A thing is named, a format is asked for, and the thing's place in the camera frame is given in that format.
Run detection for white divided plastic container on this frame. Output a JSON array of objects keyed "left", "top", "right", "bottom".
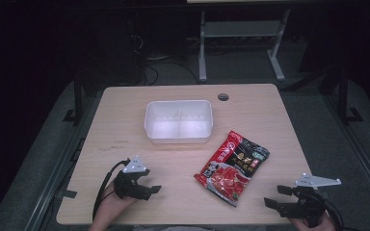
[{"left": 144, "top": 99, "right": 214, "bottom": 144}]

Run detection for person's left hand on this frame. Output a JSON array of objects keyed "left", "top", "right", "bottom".
[{"left": 98, "top": 181, "right": 139, "bottom": 224}]

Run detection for person's right hand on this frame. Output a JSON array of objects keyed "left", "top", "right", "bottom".
[{"left": 288, "top": 211, "right": 337, "bottom": 231}]

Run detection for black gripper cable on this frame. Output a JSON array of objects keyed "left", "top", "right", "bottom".
[
  {"left": 321, "top": 192, "right": 345, "bottom": 231},
  {"left": 92, "top": 158, "right": 132, "bottom": 222}
]

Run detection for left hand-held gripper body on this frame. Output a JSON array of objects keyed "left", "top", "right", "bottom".
[{"left": 113, "top": 155, "right": 152, "bottom": 202}]

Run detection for black floor cables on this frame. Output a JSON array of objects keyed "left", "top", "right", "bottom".
[{"left": 128, "top": 33, "right": 200, "bottom": 87}]

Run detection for white metal desk frame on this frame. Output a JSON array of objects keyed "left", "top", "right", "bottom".
[{"left": 198, "top": 8, "right": 292, "bottom": 83}]

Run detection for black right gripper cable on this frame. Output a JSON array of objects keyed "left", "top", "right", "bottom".
[{"left": 321, "top": 192, "right": 345, "bottom": 231}]

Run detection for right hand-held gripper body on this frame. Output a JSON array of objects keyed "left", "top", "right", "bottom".
[{"left": 277, "top": 172, "right": 342, "bottom": 228}]

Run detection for red and black seasoning packet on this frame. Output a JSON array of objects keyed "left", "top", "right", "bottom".
[{"left": 193, "top": 130, "right": 271, "bottom": 208}]

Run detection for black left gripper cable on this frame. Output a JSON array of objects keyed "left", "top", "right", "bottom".
[{"left": 92, "top": 158, "right": 132, "bottom": 222}]

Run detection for black metal stand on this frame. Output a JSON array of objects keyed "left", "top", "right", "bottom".
[
  {"left": 62, "top": 78, "right": 85, "bottom": 127},
  {"left": 336, "top": 62, "right": 365, "bottom": 126}
]

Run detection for black table edge bracket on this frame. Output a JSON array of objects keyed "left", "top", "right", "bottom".
[{"left": 55, "top": 189, "right": 78, "bottom": 199}]

